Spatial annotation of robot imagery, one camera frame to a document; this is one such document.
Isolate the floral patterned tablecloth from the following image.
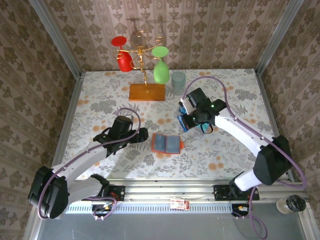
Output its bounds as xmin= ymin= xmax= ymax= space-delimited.
xmin=59 ymin=68 xmax=288 ymax=179

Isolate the clear bluish tumbler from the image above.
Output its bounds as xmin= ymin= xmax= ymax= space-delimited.
xmin=170 ymin=71 xmax=187 ymax=96

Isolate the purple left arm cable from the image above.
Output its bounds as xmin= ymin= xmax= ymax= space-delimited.
xmin=37 ymin=107 xmax=142 ymax=222

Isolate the red black connector wire bundle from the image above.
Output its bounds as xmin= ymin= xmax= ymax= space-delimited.
xmin=231 ymin=203 xmax=251 ymax=221
xmin=91 ymin=193 xmax=119 ymax=222

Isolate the thin black wire loop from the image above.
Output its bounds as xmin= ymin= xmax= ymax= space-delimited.
xmin=199 ymin=121 xmax=214 ymax=135

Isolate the teal credit card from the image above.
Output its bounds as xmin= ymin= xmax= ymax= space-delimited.
xmin=198 ymin=121 xmax=210 ymax=134

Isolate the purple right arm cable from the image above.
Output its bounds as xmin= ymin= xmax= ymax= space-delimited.
xmin=182 ymin=76 xmax=308 ymax=240

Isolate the jar with black lid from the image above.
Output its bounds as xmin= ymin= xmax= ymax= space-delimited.
xmin=275 ymin=194 xmax=308 ymax=216

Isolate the aluminium mounting rail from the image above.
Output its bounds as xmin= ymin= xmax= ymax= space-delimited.
xmin=68 ymin=177 xmax=308 ymax=204

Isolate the red and white sticker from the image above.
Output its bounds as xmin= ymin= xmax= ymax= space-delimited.
xmin=169 ymin=198 xmax=190 ymax=210

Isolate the red plastic wine glass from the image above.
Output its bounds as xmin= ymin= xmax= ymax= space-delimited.
xmin=111 ymin=36 xmax=133 ymax=73

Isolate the grey metal shelf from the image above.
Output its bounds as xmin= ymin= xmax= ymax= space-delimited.
xmin=23 ymin=202 xmax=311 ymax=240

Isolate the aluminium table side rail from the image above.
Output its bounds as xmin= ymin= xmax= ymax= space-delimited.
xmin=51 ymin=72 xmax=85 ymax=171
xmin=254 ymin=69 xmax=295 ymax=182

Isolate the aluminium frame post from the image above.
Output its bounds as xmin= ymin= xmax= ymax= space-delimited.
xmin=27 ymin=0 xmax=83 ymax=77
xmin=254 ymin=0 xmax=305 ymax=75

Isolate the green plastic wine glass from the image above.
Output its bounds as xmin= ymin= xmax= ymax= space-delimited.
xmin=151 ymin=46 xmax=170 ymax=85

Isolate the slotted grey cable duct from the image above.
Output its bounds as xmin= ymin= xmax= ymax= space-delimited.
xmin=63 ymin=201 xmax=235 ymax=215

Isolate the gold wire rack wooden base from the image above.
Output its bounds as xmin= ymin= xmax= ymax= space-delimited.
xmin=114 ymin=30 xmax=167 ymax=102

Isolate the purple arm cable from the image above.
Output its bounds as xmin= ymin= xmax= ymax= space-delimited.
xmin=182 ymin=76 xmax=308 ymax=240
xmin=37 ymin=107 xmax=142 ymax=222

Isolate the orange card holder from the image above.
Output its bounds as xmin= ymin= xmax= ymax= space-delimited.
xmin=151 ymin=132 xmax=185 ymax=155

